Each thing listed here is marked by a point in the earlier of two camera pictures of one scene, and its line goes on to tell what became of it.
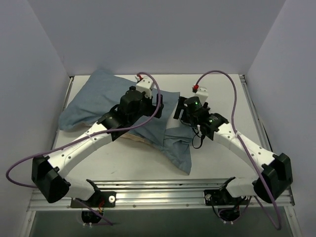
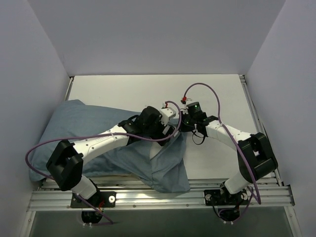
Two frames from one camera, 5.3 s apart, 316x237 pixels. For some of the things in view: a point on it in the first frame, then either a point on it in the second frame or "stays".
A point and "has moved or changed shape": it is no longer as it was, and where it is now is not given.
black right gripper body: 178,108 to 185,121
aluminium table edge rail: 65,103 stays
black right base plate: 217,197 stays
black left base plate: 98,199 stays
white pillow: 176,123 has moved or changed shape
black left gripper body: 158,106 to 165,134
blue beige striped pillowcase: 100,95 to 166,167
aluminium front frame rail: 161,196 stays
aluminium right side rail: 261,132 stays
